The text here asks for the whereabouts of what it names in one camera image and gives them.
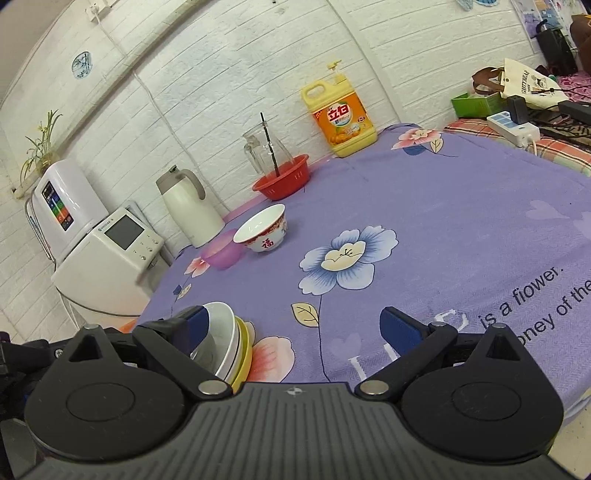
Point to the brown handbag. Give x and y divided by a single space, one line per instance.
480 74

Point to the black stirring stick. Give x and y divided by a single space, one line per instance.
270 143

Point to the black power brick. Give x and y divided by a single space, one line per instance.
577 110

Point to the green potted plant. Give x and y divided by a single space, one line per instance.
41 147

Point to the wall posters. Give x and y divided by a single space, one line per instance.
531 23

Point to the dark striped cloth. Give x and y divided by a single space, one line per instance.
572 134

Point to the white power strip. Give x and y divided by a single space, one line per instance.
512 129

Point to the dark brown bag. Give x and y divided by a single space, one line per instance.
582 30

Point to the orange plastic stool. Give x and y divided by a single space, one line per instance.
128 327

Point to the yellow detergent bottle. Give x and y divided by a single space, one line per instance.
341 124

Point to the white bowl with red pattern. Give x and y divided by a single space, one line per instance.
258 228

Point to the pink floral blanket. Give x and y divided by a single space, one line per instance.
577 85

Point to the yellow plastic plate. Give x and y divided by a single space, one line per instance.
247 355

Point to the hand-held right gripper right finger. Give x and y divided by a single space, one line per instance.
399 330

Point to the black power adapter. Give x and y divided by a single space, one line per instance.
517 110

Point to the white countertop appliance with screen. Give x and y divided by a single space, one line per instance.
101 272

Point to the plaid cloth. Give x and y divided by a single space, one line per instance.
568 157

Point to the red plastic basket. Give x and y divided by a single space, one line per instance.
281 182

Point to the green box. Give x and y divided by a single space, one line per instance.
471 106

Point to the purple plastic lid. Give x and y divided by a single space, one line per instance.
221 254

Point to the purple floral tablecloth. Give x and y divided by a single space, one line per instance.
438 230

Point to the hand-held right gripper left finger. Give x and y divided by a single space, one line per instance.
196 323

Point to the cream printed tote bag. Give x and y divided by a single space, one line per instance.
526 83

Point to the white thermos jug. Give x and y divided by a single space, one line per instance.
189 212

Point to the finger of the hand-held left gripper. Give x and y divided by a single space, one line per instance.
34 354

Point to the clear glass pitcher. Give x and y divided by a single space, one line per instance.
258 152

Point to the white plate with floral print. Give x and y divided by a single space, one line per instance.
241 350

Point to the white water purifier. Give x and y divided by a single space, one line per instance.
78 203

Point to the white wall socket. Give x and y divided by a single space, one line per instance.
98 11

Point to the black appliance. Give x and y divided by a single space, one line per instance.
556 53

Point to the white plate with blue rim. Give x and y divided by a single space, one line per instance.
221 323

